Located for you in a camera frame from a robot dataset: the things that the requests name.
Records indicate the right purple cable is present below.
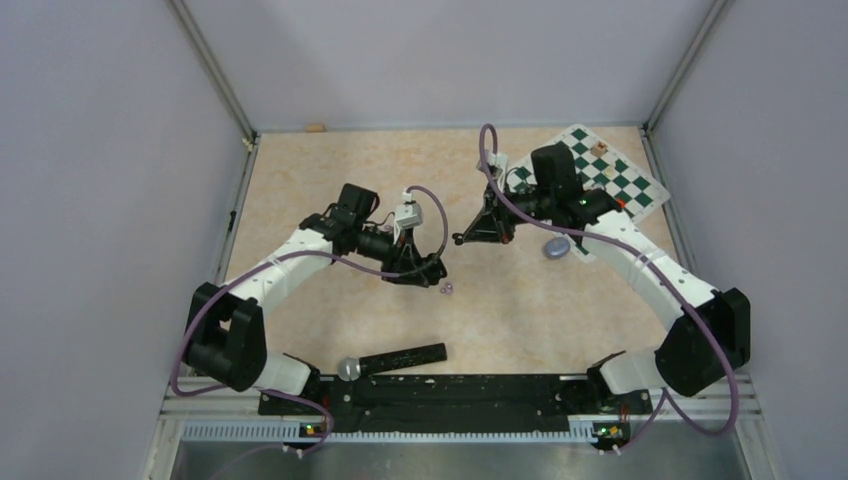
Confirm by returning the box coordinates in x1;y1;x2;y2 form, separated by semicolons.
478;123;741;455

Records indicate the black microphone silver head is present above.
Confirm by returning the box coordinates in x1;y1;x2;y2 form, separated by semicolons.
337;343;448;382

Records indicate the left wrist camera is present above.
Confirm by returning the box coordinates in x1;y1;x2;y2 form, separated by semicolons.
394;202;423;231

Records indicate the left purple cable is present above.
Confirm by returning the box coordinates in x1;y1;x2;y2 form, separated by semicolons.
169;185;450;458

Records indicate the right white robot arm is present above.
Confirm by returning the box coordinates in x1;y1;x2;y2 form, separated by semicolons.
453;142;751;412

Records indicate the purple cable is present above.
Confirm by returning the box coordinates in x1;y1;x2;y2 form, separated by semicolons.
169;185;450;458
478;123;741;455

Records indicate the small wooden cube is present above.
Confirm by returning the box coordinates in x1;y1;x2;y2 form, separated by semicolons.
590;142;608;158

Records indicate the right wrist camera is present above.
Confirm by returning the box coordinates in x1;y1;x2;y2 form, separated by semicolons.
484;150;509;177

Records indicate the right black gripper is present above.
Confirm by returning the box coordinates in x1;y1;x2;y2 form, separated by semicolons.
463;178;555;245

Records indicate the grey purple charging case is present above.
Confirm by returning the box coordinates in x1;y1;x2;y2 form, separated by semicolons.
542;237;571;260

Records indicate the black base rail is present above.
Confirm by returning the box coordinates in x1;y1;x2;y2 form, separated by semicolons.
258;372;598;437

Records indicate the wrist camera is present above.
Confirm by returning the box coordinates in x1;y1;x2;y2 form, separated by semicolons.
394;202;423;231
484;150;509;177

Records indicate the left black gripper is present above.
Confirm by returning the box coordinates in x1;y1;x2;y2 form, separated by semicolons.
355;222;430;287

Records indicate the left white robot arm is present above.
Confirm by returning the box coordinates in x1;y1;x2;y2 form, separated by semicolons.
174;183;447;414

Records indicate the cork stopper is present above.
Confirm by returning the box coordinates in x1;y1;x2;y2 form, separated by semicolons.
304;123;327;133

